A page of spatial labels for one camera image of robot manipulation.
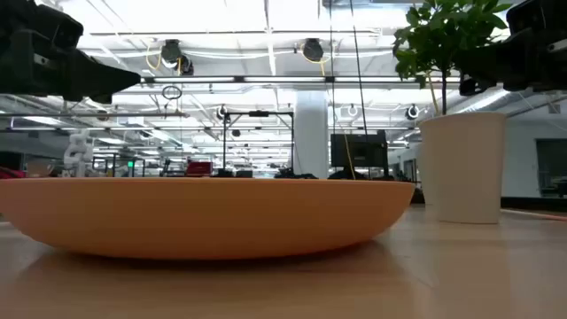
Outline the green plant in white pot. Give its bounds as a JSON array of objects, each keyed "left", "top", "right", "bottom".
[{"left": 392, "top": 0, "right": 515, "bottom": 206}]

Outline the black computer monitor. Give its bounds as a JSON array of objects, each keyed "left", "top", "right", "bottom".
[{"left": 330, "top": 130, "right": 390, "bottom": 168}]

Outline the yellow hanging cable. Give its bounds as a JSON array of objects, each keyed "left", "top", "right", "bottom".
[{"left": 343, "top": 132, "right": 357, "bottom": 180}]

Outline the white square column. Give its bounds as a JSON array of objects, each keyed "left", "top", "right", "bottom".
[{"left": 294, "top": 90, "right": 330, "bottom": 178}]

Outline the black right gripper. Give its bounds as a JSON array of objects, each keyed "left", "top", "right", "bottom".
[{"left": 454, "top": 0, "right": 567, "bottom": 97}]

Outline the black hanging cable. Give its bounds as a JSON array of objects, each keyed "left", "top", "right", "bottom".
[{"left": 349, "top": 0, "right": 372, "bottom": 178}]

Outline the white robot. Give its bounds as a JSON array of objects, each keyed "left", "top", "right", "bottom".
[{"left": 63, "top": 128, "right": 95, "bottom": 178}]

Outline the orange round plate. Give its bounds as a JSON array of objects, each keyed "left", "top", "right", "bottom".
[{"left": 0, "top": 176, "right": 416, "bottom": 261}]

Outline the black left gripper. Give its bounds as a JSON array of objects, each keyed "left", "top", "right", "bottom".
[{"left": 0, "top": 0, "right": 142, "bottom": 105}]

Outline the red box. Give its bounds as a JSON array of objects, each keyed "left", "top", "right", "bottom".
[{"left": 185, "top": 161, "right": 214, "bottom": 177}]

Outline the black ceiling cable reel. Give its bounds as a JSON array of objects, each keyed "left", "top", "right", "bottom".
[
  {"left": 302, "top": 37, "right": 325, "bottom": 63},
  {"left": 159, "top": 38, "right": 195, "bottom": 76}
]

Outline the long linear ceiling light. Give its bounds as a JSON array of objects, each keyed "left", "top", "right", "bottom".
[{"left": 141, "top": 74, "right": 462, "bottom": 85}]

